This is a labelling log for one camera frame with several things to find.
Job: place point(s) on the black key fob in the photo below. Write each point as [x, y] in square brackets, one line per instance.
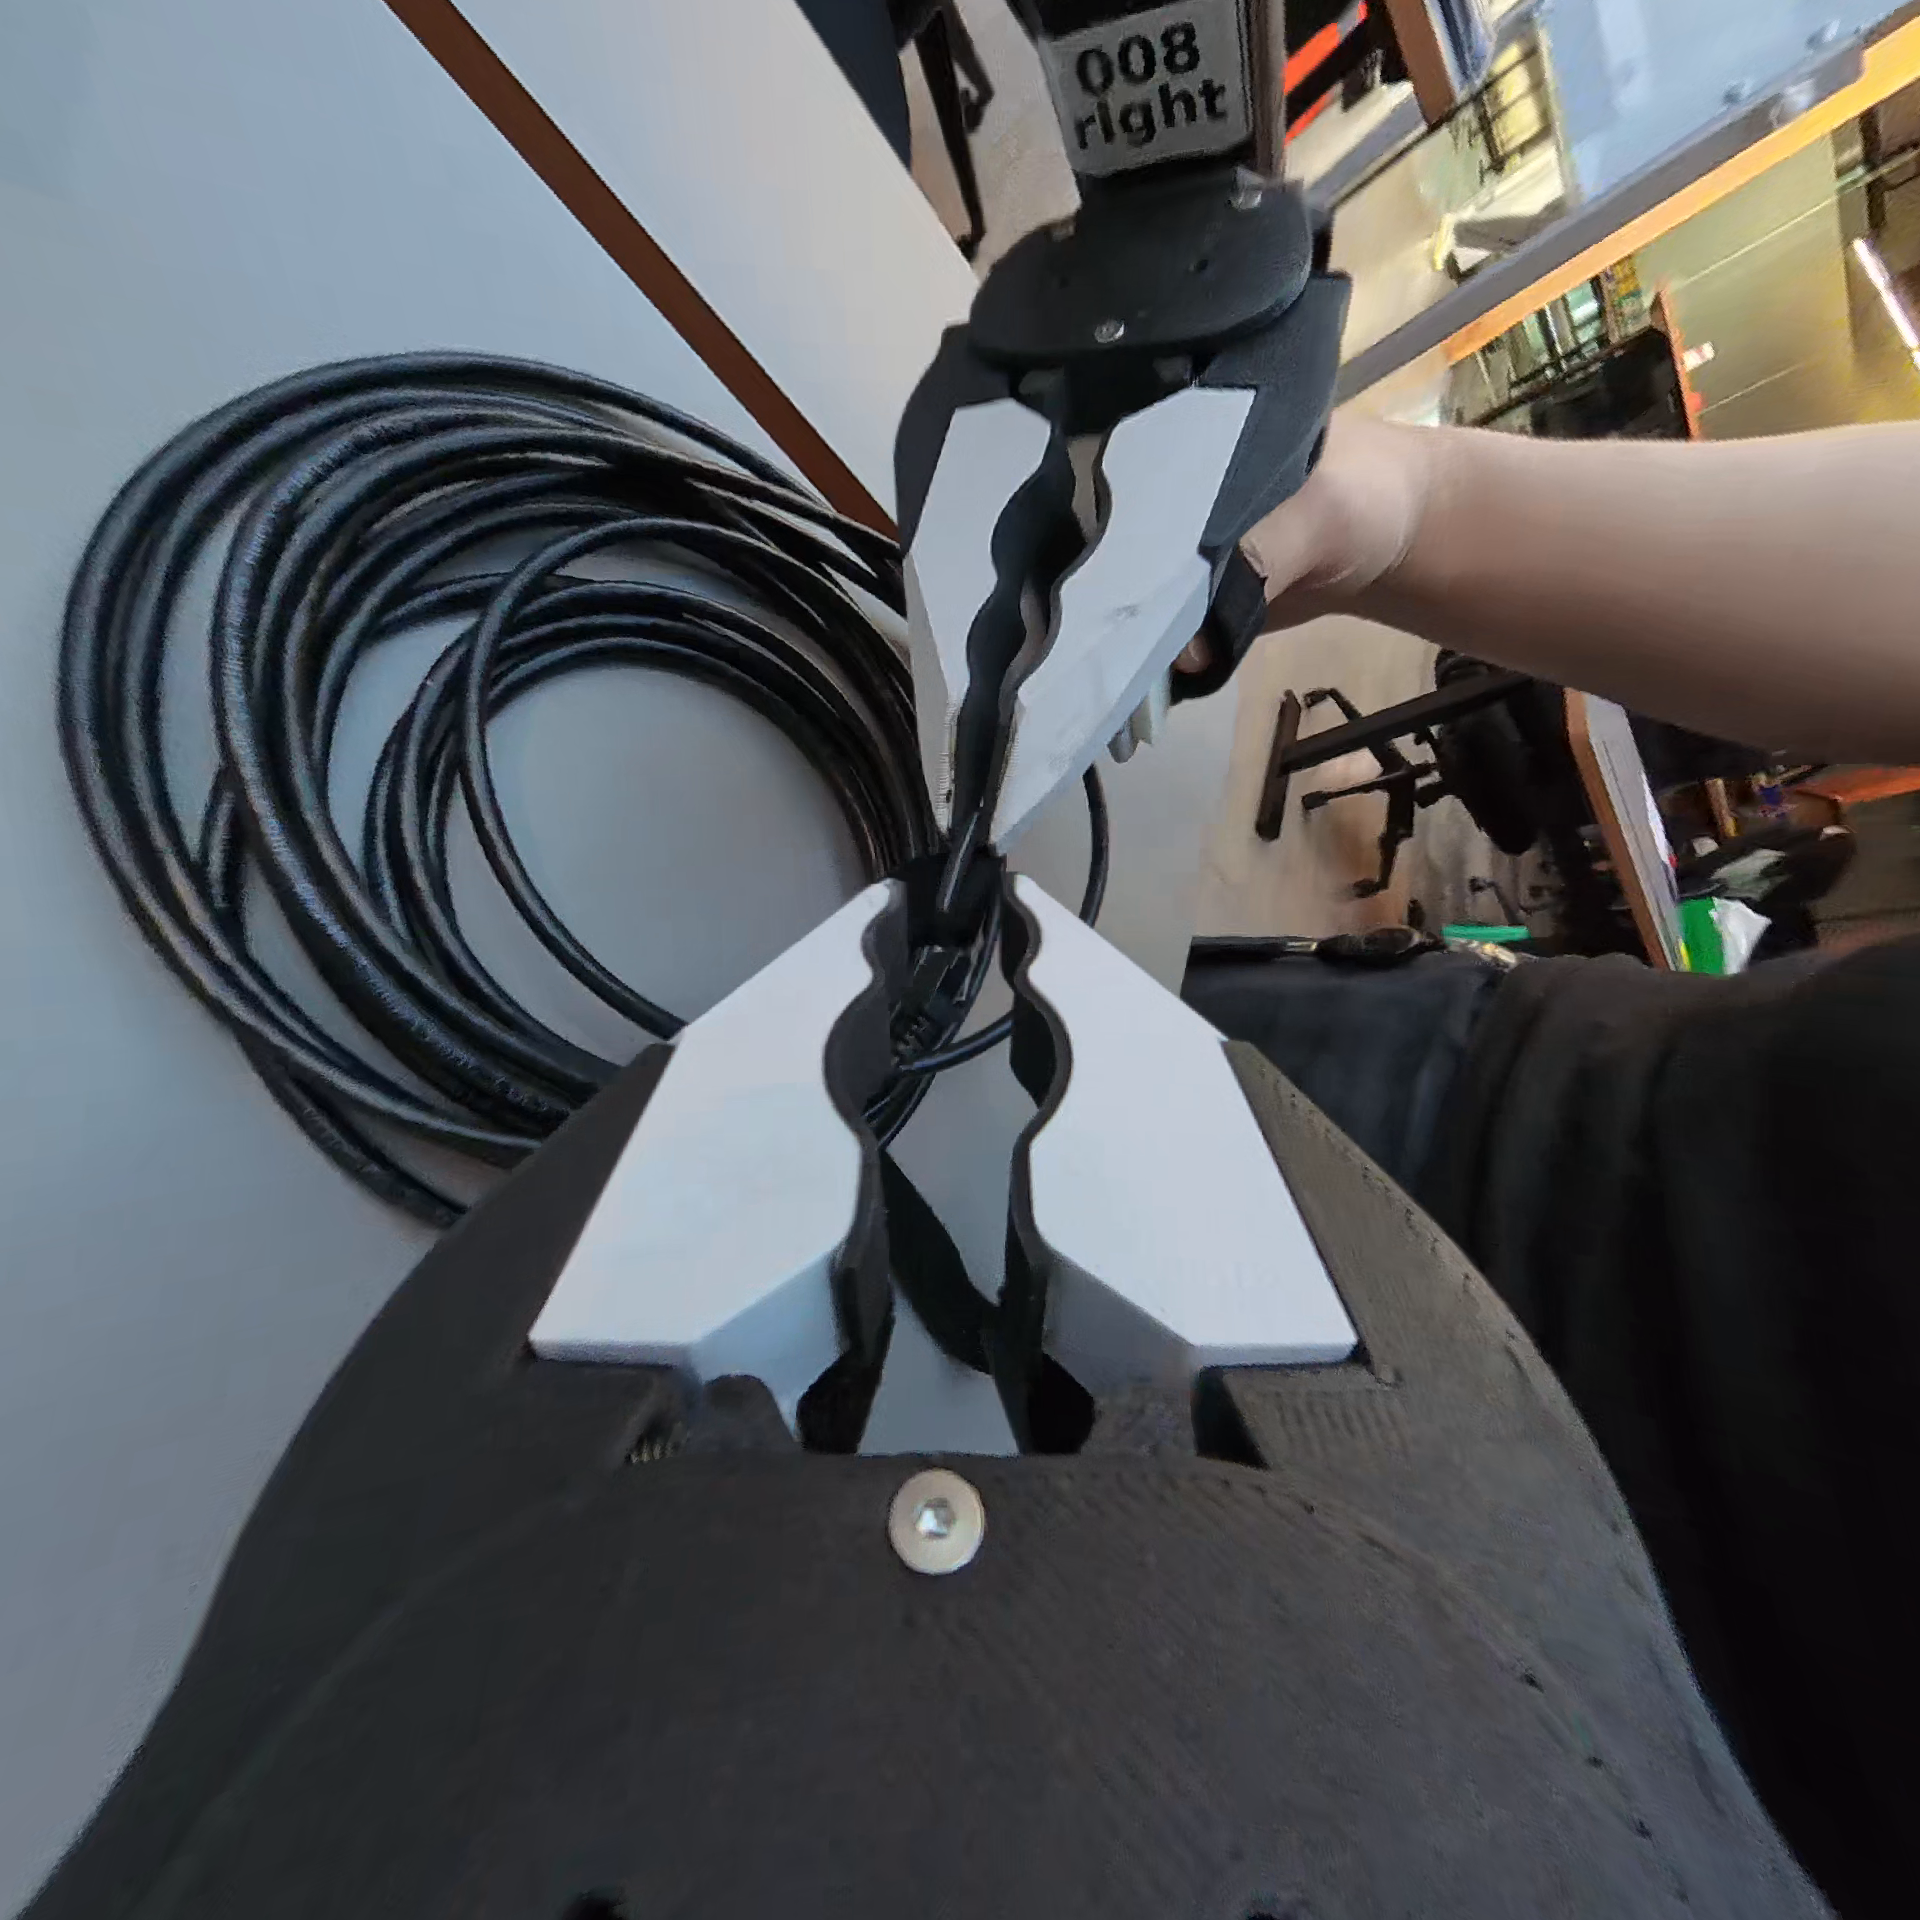
[1365, 944]

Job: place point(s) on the person's right hand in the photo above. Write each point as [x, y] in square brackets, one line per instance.
[1350, 510]

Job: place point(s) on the green bin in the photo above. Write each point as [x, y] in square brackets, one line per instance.
[1703, 923]

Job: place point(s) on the person's dark clothing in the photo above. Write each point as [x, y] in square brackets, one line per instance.
[1724, 1274]

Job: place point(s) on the wood-edged grey desk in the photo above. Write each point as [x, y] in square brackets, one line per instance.
[1629, 810]

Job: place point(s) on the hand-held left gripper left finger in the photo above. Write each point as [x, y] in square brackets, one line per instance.
[705, 1214]

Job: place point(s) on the person's right forearm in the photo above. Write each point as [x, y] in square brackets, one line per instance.
[1651, 571]

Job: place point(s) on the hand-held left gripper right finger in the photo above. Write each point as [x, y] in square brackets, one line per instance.
[1184, 1201]

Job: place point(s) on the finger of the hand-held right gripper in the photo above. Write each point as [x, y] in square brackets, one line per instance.
[961, 510]
[1154, 554]

